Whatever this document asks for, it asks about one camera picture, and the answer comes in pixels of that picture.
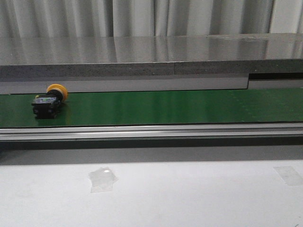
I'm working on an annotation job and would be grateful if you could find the yellow mushroom push button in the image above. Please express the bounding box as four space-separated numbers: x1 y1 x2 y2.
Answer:
31 84 68 119

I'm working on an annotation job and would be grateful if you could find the clear tape patch left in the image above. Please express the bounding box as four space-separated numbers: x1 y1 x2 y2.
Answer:
89 167 118 193

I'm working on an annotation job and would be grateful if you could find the grey conveyor back guard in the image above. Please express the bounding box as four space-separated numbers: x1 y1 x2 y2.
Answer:
0 59 303 94

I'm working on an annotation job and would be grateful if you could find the green conveyor belt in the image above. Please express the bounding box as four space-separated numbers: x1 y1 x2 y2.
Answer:
0 88 303 128

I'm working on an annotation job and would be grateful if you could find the clear tape strip right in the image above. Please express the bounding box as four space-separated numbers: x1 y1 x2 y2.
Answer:
274 166 303 186

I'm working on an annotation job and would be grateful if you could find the white pleated curtain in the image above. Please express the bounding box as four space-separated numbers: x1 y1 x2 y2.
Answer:
0 0 303 38

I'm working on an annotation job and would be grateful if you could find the aluminium conveyor front rail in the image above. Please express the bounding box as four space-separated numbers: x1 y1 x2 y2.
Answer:
0 122 303 141

